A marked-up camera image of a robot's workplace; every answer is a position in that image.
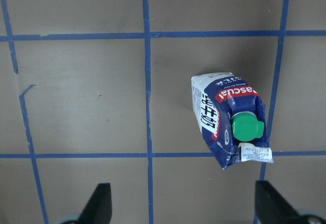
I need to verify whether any blue white milk carton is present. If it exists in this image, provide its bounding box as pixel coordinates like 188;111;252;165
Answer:
191;72;273;170

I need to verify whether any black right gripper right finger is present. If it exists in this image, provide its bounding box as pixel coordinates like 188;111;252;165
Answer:
255;180;326;224

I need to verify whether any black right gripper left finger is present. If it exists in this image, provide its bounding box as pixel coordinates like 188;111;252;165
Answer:
75;183;113;223

